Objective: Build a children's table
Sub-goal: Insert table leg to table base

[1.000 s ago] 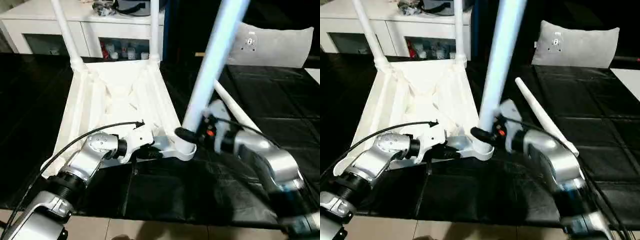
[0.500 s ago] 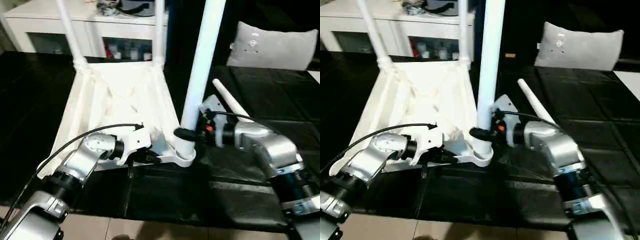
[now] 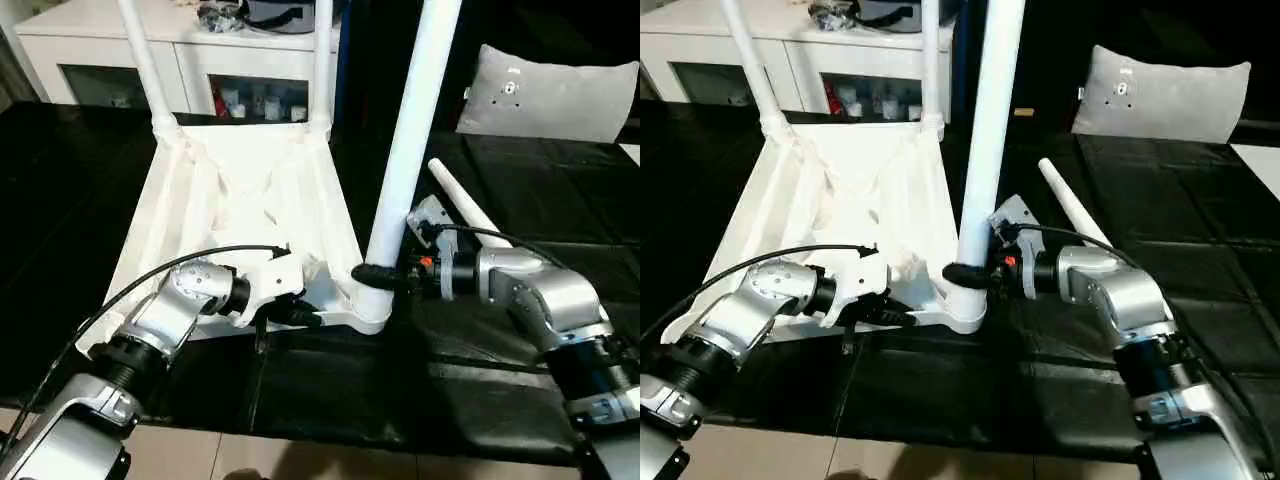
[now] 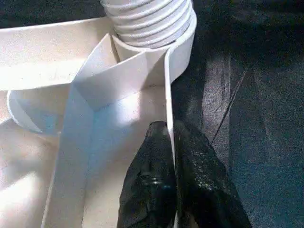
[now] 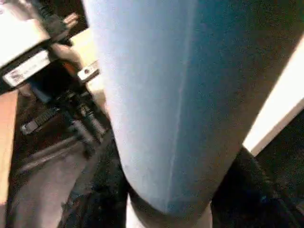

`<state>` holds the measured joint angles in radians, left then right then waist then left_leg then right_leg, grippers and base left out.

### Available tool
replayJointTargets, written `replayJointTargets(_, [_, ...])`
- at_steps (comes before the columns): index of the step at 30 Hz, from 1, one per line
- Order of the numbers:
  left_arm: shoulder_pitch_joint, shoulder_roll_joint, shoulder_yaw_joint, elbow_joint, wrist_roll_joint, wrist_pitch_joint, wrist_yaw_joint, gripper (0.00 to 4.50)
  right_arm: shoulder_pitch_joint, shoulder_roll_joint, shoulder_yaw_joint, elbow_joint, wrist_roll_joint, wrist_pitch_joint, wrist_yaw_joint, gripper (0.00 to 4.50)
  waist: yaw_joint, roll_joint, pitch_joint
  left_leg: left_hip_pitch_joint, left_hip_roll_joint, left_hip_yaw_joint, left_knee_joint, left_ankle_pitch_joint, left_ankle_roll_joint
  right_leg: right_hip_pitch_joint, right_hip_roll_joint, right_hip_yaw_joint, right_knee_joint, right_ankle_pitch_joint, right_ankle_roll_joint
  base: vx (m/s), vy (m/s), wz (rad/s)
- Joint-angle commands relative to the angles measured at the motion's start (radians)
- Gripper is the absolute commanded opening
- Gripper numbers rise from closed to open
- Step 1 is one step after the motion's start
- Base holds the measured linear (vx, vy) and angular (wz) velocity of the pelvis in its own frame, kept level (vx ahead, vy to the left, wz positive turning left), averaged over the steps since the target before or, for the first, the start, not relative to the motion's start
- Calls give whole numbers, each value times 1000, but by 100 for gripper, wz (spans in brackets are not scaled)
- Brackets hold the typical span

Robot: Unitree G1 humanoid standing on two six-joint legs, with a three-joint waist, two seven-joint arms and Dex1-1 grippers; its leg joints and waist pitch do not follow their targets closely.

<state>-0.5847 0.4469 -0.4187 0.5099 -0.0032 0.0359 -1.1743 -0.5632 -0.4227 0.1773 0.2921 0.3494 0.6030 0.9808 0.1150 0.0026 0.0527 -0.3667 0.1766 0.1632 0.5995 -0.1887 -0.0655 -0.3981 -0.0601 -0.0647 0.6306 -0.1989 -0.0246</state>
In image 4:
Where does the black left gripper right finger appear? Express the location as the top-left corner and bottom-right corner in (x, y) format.
(173, 120), (252, 228)

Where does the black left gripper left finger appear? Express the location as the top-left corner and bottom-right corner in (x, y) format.
(116, 120), (178, 228)

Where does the white plastic table leg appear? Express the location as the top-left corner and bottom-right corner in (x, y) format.
(99, 0), (193, 48)

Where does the white plastic table top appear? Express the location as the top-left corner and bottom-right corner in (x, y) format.
(0, 18), (198, 228)

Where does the black work mat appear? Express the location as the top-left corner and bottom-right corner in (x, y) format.
(0, 0), (304, 228)

